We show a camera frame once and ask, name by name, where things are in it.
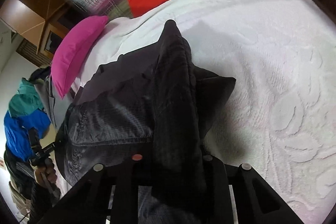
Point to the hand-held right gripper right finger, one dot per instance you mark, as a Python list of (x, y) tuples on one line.
[(219, 184)]

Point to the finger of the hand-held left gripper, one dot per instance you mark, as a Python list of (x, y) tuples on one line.
[(49, 148)]

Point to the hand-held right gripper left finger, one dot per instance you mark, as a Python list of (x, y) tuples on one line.
[(126, 182)]

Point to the dark grey jacket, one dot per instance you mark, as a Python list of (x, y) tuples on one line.
[(147, 98)]

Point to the person's left forearm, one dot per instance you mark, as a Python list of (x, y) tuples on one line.
[(42, 204)]

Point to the person's left hand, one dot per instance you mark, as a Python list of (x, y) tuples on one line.
[(46, 175)]

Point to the light grey jacket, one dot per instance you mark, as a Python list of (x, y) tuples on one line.
[(46, 98)]

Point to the teal jacket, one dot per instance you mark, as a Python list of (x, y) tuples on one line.
[(22, 99)]

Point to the brown vent grille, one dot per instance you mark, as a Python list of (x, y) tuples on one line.
[(27, 52)]

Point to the pink pillow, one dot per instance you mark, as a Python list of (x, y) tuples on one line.
[(76, 50)]

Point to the white textured blanket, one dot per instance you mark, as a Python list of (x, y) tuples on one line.
[(262, 61)]

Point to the wooden cabinet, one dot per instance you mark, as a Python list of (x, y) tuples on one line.
[(29, 11)]

